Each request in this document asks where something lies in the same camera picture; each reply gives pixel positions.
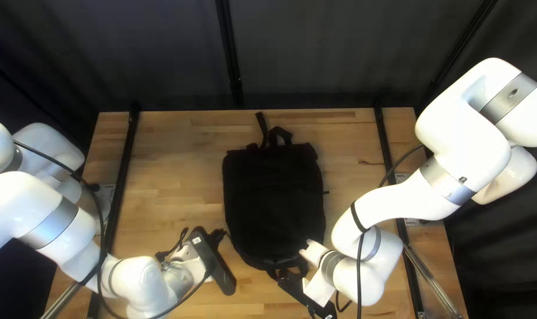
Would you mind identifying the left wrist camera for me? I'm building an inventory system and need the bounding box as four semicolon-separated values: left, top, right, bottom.
190;228;237;297

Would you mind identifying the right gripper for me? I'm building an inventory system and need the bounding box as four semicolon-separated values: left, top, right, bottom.
299;240;336;307

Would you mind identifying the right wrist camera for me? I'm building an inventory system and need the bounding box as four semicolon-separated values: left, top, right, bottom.
277;266;338;319

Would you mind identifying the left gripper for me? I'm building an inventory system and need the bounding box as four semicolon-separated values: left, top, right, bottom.
156;239;214;284

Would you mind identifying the black backpack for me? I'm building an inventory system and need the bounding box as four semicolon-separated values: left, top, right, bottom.
222;112;331;293

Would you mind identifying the black cable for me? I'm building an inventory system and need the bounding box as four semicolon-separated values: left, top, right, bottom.
336;144;425;319
12;141;211;319

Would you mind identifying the black frame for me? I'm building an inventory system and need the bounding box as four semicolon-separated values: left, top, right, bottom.
0;0;501;319

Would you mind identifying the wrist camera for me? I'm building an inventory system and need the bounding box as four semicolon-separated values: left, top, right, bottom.
190;228;237;297
277;266;338;319

